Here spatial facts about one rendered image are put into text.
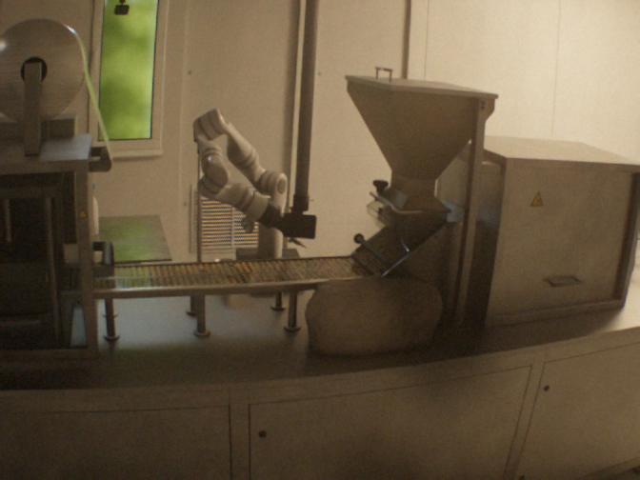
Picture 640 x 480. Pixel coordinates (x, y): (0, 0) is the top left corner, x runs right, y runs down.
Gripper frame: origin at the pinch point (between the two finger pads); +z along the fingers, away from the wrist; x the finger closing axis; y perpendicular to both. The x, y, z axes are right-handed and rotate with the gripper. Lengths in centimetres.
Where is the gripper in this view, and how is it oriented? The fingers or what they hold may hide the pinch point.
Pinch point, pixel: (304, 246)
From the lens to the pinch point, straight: 205.8
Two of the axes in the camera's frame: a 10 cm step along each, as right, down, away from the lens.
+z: 7.8, 4.8, 4.1
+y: 5.5, -8.3, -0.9
